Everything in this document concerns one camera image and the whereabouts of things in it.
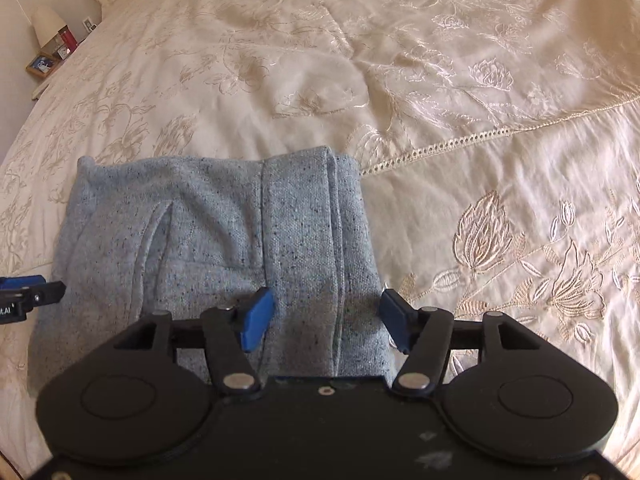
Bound grey speckled pants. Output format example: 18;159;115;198
28;148;395;391

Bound white left nightstand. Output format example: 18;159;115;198
32;77;54;102

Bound cream embroidered bedspread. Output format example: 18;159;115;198
1;0;639;478

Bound red bottle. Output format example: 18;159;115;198
58;26;78;52

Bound wooden picture frame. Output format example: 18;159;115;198
25;52;63;79

